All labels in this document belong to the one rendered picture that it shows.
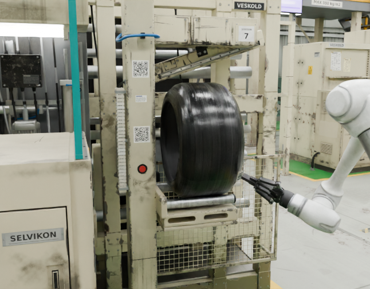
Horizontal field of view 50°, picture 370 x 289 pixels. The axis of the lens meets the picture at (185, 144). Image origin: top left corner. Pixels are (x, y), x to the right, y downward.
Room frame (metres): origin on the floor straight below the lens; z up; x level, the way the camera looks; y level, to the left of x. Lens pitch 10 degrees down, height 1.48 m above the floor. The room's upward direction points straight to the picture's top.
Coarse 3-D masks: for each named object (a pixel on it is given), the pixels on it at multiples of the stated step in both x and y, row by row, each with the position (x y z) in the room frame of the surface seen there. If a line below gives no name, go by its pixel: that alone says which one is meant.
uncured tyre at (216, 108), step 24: (168, 96) 1.92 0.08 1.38; (192, 96) 1.77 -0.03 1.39; (216, 96) 1.79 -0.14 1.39; (168, 120) 2.16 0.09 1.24; (192, 120) 1.69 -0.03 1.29; (216, 120) 1.71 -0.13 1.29; (240, 120) 1.76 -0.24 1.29; (168, 144) 2.16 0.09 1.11; (192, 144) 1.66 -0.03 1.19; (216, 144) 1.68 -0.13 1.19; (240, 144) 1.72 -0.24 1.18; (168, 168) 2.02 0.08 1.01; (192, 168) 1.67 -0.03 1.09; (216, 168) 1.69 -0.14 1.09; (240, 168) 1.76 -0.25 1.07; (192, 192) 1.75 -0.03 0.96; (216, 192) 1.79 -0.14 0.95
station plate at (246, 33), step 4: (240, 28) 2.19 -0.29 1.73; (244, 28) 2.20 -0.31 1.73; (248, 28) 2.21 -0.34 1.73; (252, 28) 2.21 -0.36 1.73; (240, 32) 2.19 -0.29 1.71; (244, 32) 2.20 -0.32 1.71; (248, 32) 2.21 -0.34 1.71; (252, 32) 2.21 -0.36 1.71; (240, 36) 2.20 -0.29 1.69; (244, 36) 2.20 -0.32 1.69; (248, 36) 2.21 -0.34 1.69; (252, 36) 2.21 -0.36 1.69; (240, 40) 2.19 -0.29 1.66; (244, 40) 2.20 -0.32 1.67; (248, 40) 2.21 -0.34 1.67; (252, 40) 2.21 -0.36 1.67
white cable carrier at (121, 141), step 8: (120, 88) 1.78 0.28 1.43; (120, 96) 1.77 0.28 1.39; (120, 104) 1.77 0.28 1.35; (120, 112) 1.78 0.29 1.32; (120, 120) 1.77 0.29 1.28; (120, 128) 1.77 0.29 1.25; (120, 136) 1.77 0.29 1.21; (120, 144) 1.79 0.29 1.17; (120, 152) 1.77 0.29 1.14; (120, 160) 1.77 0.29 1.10; (120, 168) 1.77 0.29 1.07; (120, 176) 1.78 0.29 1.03; (120, 184) 1.77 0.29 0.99; (120, 192) 1.77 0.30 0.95
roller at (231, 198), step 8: (168, 200) 1.76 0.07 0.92; (176, 200) 1.76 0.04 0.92; (184, 200) 1.77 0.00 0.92; (192, 200) 1.78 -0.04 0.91; (200, 200) 1.79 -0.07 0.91; (208, 200) 1.80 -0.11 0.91; (216, 200) 1.80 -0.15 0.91; (224, 200) 1.81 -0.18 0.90; (232, 200) 1.83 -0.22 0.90; (168, 208) 1.75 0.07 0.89
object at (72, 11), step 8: (72, 0) 1.01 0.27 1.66; (72, 8) 1.01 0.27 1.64; (72, 16) 1.01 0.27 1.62; (72, 24) 1.01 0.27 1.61; (72, 32) 1.01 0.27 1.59; (72, 40) 1.01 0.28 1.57; (72, 48) 1.01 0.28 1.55; (72, 56) 1.01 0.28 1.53; (72, 64) 1.01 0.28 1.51; (72, 72) 1.01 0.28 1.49; (72, 80) 1.01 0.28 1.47; (72, 88) 1.01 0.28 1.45; (80, 104) 1.01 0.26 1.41; (80, 112) 1.01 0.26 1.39; (80, 120) 1.01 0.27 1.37; (80, 128) 1.01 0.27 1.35; (80, 136) 1.01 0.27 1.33; (80, 144) 1.01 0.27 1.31; (80, 152) 1.01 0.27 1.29
